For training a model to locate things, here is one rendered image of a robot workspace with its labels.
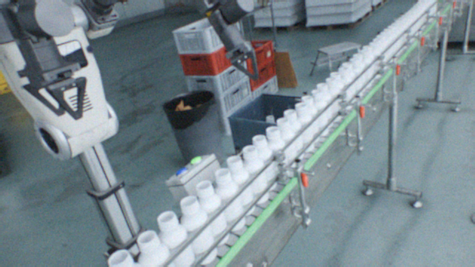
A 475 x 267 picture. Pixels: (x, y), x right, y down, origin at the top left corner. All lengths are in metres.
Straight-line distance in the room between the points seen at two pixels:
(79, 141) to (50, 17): 0.67
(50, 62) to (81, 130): 0.56
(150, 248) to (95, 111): 0.66
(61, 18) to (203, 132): 2.32
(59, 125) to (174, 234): 0.61
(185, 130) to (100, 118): 1.66
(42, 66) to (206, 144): 2.33
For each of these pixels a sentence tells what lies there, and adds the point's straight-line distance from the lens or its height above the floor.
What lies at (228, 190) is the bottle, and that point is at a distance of 0.83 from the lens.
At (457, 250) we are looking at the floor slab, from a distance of 2.32.
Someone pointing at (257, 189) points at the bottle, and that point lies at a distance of 0.94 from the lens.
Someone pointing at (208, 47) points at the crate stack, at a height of 0.95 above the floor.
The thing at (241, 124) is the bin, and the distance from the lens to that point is 1.64.
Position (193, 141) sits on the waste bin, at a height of 0.34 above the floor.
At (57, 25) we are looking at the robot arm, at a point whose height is 1.56.
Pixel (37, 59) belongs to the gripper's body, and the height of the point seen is 1.51.
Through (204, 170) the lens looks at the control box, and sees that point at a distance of 0.98.
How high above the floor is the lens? 1.61
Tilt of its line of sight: 27 degrees down
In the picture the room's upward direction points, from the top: 11 degrees counter-clockwise
